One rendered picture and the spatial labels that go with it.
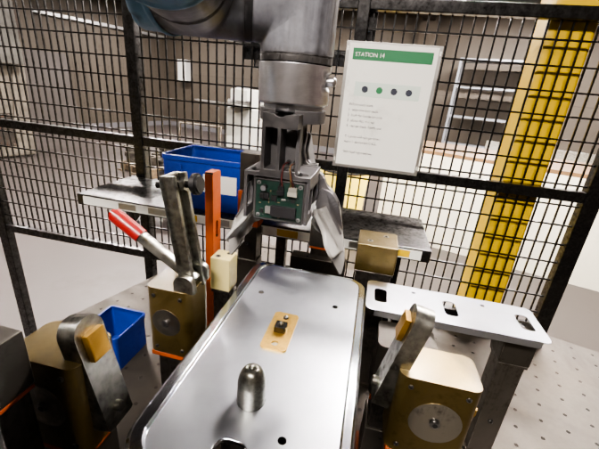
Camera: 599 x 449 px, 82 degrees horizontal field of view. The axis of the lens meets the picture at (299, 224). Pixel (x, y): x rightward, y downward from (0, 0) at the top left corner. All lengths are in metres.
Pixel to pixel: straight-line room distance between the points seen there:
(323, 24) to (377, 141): 0.62
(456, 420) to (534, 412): 0.56
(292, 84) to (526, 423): 0.87
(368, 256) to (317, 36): 0.46
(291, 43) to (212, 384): 0.38
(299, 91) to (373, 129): 0.61
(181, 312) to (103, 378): 0.15
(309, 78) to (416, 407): 0.38
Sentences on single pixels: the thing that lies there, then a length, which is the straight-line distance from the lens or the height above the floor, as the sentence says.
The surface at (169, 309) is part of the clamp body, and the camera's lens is 0.55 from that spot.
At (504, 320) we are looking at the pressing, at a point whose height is 1.00.
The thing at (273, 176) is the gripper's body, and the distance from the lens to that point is 0.36.
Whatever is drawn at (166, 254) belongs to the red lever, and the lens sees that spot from 0.54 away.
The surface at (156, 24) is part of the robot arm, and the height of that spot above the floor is 1.38.
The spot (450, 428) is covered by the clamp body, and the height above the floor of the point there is 0.99.
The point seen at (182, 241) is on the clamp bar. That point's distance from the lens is 0.50.
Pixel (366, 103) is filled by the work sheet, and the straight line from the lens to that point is 0.95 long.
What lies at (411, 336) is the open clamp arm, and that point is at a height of 1.09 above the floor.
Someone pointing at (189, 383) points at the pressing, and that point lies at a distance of 0.47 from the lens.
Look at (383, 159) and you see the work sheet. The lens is 0.96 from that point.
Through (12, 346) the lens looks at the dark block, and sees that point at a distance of 0.39.
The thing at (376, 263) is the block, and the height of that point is 1.02.
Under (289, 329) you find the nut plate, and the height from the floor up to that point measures 1.00.
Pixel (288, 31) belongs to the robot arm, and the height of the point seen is 1.38.
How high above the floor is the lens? 1.33
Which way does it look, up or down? 21 degrees down
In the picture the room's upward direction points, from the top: 5 degrees clockwise
